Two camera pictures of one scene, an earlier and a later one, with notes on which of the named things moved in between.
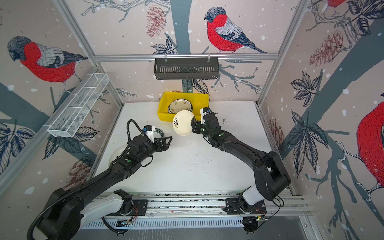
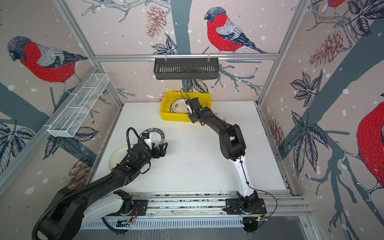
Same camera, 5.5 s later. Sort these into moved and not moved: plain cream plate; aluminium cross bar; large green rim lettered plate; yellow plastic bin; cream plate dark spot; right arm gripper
Moved: cream plate dark spot; right arm gripper
Not moved: yellow plastic bin; plain cream plate; large green rim lettered plate; aluminium cross bar
